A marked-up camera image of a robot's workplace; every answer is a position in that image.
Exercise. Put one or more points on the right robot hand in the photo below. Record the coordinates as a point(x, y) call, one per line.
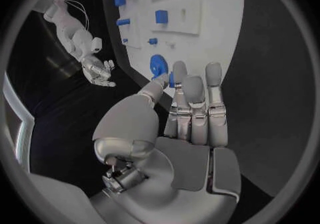
point(98, 72)

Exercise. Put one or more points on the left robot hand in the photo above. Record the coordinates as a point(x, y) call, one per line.
point(190, 164)

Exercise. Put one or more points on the small blue peg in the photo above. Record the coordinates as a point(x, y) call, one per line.
point(125, 40)

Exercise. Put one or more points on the short blue cylinder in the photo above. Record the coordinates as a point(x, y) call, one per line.
point(123, 22)

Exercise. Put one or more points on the blue block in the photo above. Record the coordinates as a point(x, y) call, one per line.
point(161, 16)

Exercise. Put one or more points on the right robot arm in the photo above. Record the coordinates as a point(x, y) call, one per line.
point(75, 36)

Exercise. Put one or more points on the white task board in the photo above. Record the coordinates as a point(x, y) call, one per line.
point(220, 28)

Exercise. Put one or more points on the large blue gear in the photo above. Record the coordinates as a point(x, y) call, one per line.
point(158, 65)

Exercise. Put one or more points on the short blue peg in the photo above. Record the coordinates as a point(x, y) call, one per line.
point(153, 41)

